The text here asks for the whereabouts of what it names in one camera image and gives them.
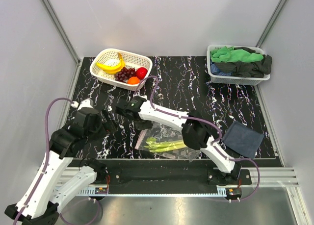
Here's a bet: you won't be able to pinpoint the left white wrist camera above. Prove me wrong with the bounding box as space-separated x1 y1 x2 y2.
71 98 94 111

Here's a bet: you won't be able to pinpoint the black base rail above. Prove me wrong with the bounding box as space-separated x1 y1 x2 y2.
100 159 252 195

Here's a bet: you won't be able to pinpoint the blue checkered cloth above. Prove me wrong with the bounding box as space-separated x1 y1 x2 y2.
210 63 232 76

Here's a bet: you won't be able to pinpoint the purple cable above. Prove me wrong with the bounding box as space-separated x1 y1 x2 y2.
12 97 103 225
139 75 261 203

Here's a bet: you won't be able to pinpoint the clear zip top bag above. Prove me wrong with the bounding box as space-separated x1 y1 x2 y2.
135 122 201 162

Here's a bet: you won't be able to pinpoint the white basket with cloths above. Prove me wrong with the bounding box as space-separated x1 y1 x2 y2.
207 45 273 86

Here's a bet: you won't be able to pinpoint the black cloth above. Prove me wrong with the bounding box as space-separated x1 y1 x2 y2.
218 54 273 78

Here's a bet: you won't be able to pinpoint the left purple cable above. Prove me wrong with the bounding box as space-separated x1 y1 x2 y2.
12 97 103 225

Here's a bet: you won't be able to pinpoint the fake orange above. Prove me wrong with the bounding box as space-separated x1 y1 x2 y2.
127 76 140 85

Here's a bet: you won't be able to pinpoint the fake purple grapes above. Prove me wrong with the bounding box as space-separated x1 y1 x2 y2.
114 67 135 83

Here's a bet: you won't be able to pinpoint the white empty plastic basket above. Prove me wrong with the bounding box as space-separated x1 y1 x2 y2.
90 49 153 91

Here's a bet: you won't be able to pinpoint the green cloth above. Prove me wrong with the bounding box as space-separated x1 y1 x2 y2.
209 46 264 63

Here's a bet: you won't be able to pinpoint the dark blue cloth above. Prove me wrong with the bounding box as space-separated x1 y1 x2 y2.
222 121 264 159

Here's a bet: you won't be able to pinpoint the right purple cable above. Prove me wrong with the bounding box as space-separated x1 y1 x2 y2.
139 75 261 203

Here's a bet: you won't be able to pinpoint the fake yellow banana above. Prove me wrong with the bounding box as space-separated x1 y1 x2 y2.
96 52 125 75

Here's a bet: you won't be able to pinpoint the fake red apple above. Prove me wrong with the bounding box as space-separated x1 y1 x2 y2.
135 67 148 80

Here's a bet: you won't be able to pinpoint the fake green celery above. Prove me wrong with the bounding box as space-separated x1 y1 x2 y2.
144 137 186 153

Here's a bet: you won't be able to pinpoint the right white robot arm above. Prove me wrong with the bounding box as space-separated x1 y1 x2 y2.
115 96 241 185

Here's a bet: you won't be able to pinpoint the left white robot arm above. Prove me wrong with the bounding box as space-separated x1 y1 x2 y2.
5 99 117 225

